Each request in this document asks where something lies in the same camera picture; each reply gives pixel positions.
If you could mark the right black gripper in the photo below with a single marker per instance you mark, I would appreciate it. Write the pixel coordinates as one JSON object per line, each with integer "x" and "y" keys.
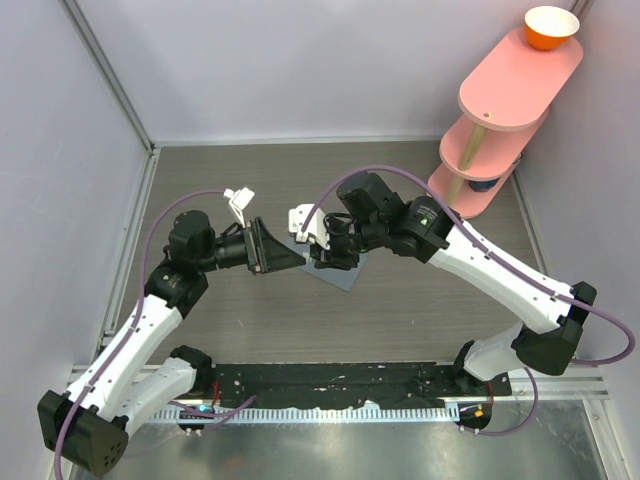
{"x": 323, "y": 252}

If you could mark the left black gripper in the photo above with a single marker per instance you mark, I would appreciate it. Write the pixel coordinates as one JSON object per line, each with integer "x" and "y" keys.
{"x": 254, "y": 245}

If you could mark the blue grey envelope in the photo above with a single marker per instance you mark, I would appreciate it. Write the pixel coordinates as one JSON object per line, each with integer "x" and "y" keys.
{"x": 342, "y": 279}

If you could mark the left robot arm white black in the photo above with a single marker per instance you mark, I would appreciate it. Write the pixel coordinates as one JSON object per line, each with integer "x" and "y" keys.
{"x": 91, "y": 422}

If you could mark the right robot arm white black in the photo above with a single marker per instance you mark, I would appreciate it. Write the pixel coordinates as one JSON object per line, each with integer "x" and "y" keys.
{"x": 551, "y": 314}

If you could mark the blue object under shelf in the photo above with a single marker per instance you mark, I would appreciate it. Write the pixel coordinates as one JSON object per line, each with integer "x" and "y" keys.
{"x": 484, "y": 185}

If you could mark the pink three tier shelf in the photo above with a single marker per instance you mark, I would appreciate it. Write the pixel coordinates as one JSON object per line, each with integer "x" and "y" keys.
{"x": 503, "y": 101}

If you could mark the orange bowl white inside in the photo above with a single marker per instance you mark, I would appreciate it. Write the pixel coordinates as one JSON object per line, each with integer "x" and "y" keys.
{"x": 548, "y": 27}

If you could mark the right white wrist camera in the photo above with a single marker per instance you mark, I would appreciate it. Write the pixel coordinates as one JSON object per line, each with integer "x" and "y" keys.
{"x": 306, "y": 226}

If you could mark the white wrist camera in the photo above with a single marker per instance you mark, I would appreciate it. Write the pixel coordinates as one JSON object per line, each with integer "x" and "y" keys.
{"x": 237, "y": 202}
{"x": 306, "y": 226}

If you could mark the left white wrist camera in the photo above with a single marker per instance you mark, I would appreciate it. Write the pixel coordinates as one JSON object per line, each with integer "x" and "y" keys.
{"x": 237, "y": 202}

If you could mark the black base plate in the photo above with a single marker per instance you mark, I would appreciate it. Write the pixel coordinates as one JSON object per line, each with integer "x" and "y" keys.
{"x": 338, "y": 386}

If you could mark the white slotted cable duct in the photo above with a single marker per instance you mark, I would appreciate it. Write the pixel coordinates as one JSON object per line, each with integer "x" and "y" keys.
{"x": 369, "y": 413}

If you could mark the aluminium frame rail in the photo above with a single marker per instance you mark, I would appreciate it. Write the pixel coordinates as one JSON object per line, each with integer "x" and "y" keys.
{"x": 97, "y": 54}

